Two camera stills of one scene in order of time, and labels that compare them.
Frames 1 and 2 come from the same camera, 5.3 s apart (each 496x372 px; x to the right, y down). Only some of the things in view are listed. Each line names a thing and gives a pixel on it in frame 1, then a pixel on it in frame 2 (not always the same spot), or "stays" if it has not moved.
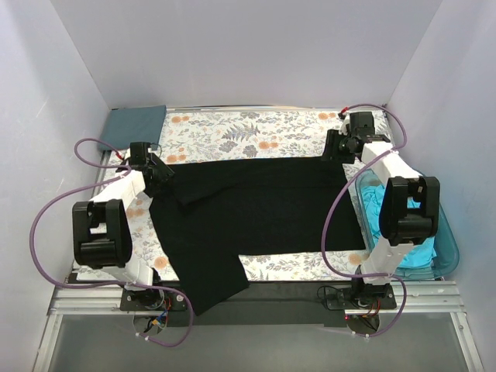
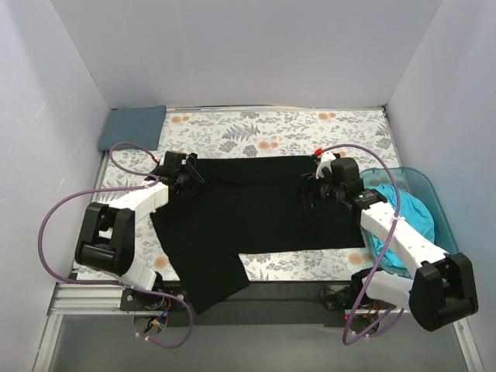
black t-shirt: x=212 y=213 stays
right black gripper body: x=332 y=145 to x=308 y=190
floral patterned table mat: x=219 y=135 stays
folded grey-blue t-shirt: x=130 y=125 stays
